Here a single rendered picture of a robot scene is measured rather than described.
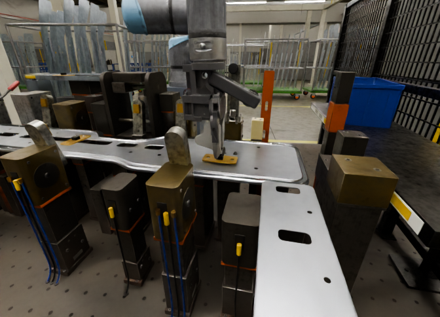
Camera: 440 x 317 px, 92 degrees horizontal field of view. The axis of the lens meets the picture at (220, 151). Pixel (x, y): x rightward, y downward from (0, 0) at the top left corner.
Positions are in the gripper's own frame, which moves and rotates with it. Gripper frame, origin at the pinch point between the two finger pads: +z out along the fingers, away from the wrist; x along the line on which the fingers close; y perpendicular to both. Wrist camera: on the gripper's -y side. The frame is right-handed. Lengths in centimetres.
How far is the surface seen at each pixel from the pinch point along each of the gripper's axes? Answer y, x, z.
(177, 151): 5.1, 12.8, -5.2
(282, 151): -15.4, -9.2, 2.7
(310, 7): -176, -1171, -230
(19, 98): 79, -16, -8
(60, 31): 376, -336, -72
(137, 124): 32.8, -17.1, -0.4
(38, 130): 38.7, 10.5, -6.8
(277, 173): -13.6, 3.6, 2.7
